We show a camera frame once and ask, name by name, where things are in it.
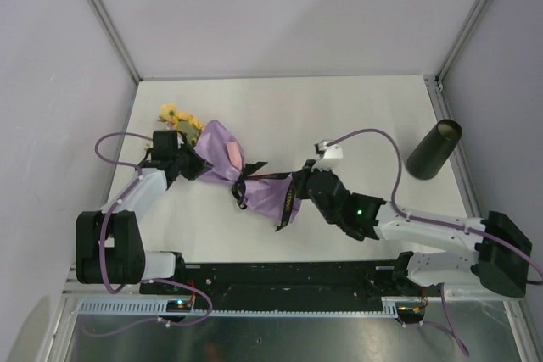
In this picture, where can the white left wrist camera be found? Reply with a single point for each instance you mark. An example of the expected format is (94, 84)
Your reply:
(165, 145)

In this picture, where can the pink wrapping paper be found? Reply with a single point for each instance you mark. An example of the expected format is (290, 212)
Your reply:
(235, 155)

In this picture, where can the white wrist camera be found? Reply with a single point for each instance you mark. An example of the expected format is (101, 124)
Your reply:
(329, 155)
(165, 145)

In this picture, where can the yellow flower bunch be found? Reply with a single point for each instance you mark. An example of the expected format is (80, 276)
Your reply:
(189, 127)

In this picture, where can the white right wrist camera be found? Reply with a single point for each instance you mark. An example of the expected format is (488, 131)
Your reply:
(329, 155)

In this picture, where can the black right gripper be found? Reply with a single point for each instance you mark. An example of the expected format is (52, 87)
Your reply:
(301, 177)

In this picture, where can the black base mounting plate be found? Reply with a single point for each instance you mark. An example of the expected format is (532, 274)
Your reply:
(300, 287)

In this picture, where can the purple wrapping paper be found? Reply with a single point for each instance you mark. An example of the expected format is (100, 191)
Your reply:
(212, 146)

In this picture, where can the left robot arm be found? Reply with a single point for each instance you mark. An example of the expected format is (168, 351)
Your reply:
(109, 247)

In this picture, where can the black gold-lettered ribbon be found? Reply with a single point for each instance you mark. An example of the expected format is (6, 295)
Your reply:
(270, 195)

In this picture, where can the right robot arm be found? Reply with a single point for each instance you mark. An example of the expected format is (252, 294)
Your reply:
(491, 250)

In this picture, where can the dark cylindrical vase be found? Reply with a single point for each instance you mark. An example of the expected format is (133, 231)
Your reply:
(430, 155)

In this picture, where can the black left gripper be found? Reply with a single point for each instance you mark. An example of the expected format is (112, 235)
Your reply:
(198, 167)

